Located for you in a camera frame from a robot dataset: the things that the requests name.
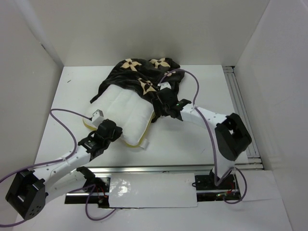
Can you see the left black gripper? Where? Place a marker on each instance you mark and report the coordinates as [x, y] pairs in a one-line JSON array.
[[118, 132]]

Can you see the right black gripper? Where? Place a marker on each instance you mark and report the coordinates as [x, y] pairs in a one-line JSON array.
[[157, 103]]

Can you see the black beige patterned pillowcase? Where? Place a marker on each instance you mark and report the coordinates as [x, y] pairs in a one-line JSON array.
[[143, 76]]

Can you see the white pillow yellow edge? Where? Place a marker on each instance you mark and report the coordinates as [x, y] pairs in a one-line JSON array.
[[128, 110]]

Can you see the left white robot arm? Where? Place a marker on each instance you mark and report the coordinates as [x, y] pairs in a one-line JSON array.
[[31, 190]]

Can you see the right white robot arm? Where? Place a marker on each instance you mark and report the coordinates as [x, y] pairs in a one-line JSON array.
[[228, 134]]

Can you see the white cover plate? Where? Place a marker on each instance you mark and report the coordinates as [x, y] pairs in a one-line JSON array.
[[164, 190]]

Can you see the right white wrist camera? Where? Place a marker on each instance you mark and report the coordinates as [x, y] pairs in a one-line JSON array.
[[164, 85]]

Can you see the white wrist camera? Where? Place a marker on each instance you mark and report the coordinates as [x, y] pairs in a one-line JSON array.
[[97, 118], [164, 85]]

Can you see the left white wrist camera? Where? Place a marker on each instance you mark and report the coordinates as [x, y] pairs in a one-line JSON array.
[[97, 118]]

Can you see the aluminium side rail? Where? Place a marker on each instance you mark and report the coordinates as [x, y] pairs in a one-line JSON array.
[[239, 107]]

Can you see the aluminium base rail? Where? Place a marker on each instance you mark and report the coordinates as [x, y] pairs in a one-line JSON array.
[[203, 182]]

